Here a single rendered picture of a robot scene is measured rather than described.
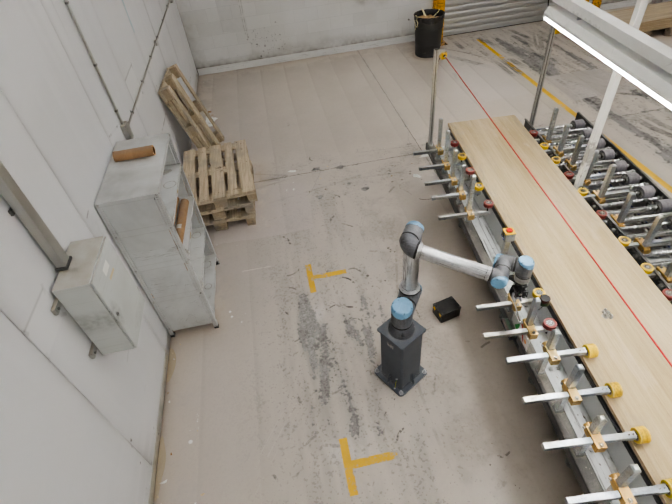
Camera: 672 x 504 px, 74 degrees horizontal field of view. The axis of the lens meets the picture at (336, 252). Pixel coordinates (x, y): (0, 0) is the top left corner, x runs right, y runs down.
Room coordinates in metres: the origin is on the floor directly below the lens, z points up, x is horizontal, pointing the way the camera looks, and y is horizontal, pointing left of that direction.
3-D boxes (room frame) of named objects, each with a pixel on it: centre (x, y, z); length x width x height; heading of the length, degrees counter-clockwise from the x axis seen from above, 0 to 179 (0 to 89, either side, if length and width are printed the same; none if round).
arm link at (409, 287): (2.07, -0.49, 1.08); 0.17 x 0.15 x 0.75; 151
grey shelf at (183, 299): (3.03, 1.44, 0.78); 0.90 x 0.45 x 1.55; 6
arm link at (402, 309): (1.92, -0.41, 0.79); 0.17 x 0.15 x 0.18; 151
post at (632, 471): (0.64, -1.18, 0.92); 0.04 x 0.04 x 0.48; 0
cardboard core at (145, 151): (3.14, 1.46, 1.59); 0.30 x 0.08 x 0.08; 96
